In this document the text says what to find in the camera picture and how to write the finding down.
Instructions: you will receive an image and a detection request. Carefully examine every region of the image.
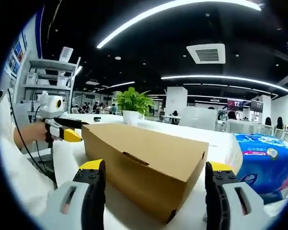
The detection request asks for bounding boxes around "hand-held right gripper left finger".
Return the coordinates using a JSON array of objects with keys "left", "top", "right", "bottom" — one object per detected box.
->
[{"left": 47, "top": 159, "right": 106, "bottom": 230}]

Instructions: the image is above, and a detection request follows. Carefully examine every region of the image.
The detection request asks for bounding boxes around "white ceiling air vent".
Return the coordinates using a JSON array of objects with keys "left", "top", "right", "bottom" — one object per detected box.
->
[{"left": 186, "top": 43, "right": 226, "bottom": 65}]

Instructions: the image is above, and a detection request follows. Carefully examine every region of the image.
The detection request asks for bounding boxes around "wall screen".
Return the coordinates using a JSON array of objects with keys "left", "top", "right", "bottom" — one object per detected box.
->
[
  {"left": 227, "top": 98, "right": 244, "bottom": 107},
  {"left": 251, "top": 100, "right": 264, "bottom": 112}
]

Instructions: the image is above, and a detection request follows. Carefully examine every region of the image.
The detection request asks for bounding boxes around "person's left hand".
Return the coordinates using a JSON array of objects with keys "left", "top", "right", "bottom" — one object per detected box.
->
[{"left": 29, "top": 121, "right": 49, "bottom": 146}]

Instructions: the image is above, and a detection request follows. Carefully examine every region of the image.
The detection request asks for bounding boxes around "blue tissue pack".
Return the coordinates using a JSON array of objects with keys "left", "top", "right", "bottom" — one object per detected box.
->
[{"left": 227, "top": 132, "right": 288, "bottom": 199}]

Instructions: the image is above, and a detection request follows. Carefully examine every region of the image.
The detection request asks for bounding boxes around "potted green plant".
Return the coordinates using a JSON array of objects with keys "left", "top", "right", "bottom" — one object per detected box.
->
[{"left": 114, "top": 87, "right": 156, "bottom": 125}]

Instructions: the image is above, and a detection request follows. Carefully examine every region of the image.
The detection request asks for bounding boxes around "white desk partition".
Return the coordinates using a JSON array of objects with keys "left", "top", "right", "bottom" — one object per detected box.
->
[{"left": 183, "top": 106, "right": 218, "bottom": 131}]

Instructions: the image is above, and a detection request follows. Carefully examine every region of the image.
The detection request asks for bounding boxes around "ceiling light strip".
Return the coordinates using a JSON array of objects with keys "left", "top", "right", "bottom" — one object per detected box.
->
[
  {"left": 96, "top": 0, "right": 262, "bottom": 49},
  {"left": 160, "top": 75, "right": 288, "bottom": 92}
]

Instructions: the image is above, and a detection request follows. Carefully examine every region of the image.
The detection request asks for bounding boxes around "brown cardboard shoe box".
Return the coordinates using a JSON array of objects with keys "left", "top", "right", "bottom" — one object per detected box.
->
[{"left": 81, "top": 123, "right": 209, "bottom": 225}]

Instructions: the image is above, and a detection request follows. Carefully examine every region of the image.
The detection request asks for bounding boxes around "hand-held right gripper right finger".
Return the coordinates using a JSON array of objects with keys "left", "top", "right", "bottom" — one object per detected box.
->
[{"left": 204, "top": 161, "right": 270, "bottom": 230}]

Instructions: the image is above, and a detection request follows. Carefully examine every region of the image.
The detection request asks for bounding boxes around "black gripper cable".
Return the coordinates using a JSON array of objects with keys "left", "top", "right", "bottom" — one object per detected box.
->
[{"left": 8, "top": 88, "right": 58, "bottom": 190}]

